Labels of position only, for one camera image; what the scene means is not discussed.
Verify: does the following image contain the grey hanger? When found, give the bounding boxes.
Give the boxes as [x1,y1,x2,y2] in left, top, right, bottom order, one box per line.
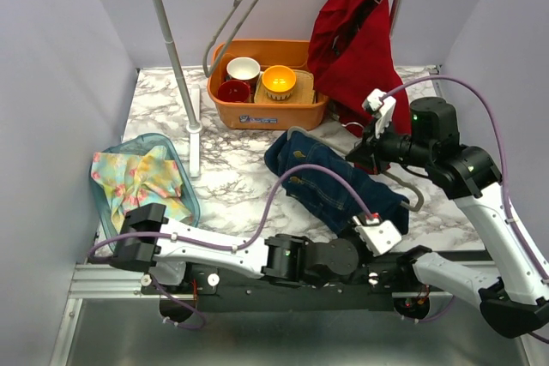
[286,121,425,213]
[202,0,269,78]

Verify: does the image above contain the red cup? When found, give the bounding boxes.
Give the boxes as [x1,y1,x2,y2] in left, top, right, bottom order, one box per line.
[217,80,251,103]

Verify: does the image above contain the yellow bowl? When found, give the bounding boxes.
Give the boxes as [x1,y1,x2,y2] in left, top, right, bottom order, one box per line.
[262,65,297,100]

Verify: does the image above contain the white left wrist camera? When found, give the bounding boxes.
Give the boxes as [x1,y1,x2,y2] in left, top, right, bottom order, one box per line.
[352,213,402,257]

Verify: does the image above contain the floral cloth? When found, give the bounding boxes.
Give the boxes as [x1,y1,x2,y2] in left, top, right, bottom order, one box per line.
[90,145,194,233]

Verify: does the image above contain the blue denim skirt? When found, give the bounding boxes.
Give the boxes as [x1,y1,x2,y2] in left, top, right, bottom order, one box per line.
[264,132,409,235]

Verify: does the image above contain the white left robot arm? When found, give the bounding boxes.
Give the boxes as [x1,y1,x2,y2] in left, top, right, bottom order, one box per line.
[110,203,373,293]

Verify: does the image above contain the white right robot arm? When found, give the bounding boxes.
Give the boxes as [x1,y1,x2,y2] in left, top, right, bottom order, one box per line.
[346,90,548,339]

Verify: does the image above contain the clear blue plastic bin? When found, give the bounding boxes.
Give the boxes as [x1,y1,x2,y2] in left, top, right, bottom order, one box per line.
[89,133,201,242]

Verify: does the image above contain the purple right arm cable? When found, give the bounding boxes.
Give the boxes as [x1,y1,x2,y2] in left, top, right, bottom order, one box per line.
[383,75,549,345]

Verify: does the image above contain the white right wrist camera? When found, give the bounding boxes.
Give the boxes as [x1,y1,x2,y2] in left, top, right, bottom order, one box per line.
[362,88,396,138]

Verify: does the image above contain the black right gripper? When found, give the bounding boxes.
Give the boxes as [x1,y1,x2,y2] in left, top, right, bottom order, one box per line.
[347,114,434,174]

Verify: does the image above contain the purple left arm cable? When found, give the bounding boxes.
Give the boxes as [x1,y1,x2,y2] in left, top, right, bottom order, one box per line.
[87,163,381,332]

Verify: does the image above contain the beige square plate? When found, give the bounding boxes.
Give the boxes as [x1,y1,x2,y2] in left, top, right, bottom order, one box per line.
[253,69,316,105]

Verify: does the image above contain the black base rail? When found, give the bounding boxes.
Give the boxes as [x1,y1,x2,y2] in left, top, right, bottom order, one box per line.
[102,249,473,315]

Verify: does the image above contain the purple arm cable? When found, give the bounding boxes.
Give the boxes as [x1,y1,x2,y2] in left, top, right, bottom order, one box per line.
[383,75,549,345]
[87,163,381,332]

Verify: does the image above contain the red skirt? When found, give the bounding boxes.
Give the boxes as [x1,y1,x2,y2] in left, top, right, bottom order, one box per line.
[306,0,413,174]

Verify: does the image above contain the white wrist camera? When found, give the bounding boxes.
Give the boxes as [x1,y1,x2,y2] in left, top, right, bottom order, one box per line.
[352,213,402,257]
[362,88,396,138]

